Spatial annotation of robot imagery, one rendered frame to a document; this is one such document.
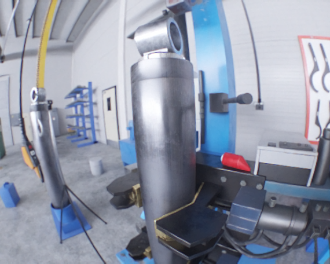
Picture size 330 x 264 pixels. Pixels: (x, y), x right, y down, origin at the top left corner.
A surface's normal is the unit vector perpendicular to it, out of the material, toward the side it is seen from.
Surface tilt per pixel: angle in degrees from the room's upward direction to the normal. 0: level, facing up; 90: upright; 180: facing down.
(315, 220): 90
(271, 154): 90
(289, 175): 90
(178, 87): 90
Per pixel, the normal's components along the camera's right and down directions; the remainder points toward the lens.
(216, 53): -0.67, 0.16
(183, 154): 0.45, 0.13
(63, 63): 0.74, 0.08
